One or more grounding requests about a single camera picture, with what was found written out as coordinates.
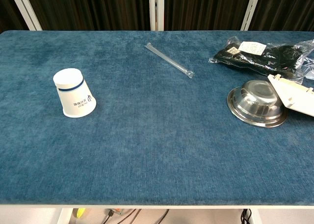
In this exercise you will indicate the white paper cup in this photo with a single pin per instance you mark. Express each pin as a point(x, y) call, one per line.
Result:
point(73, 93)

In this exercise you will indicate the blue fabric table mat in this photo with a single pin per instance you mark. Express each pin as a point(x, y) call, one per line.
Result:
point(157, 148)

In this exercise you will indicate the clear glass rod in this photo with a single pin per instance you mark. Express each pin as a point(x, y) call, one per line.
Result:
point(169, 59)

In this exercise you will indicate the stainless steel bowl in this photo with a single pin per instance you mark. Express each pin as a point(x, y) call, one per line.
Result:
point(255, 103)

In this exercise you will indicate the black item in plastic bag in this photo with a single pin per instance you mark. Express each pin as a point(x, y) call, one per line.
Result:
point(250, 58)

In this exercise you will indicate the dark pleated curtain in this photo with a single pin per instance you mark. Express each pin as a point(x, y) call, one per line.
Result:
point(98, 8)

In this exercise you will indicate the yellow object under table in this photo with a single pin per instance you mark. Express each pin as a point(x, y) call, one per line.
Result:
point(80, 213)

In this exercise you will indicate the cream square plastic lid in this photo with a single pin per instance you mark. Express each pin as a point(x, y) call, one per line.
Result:
point(294, 96)

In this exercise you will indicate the white frame post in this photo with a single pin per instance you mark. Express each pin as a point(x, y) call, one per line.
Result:
point(156, 10)
point(27, 10)
point(250, 10)

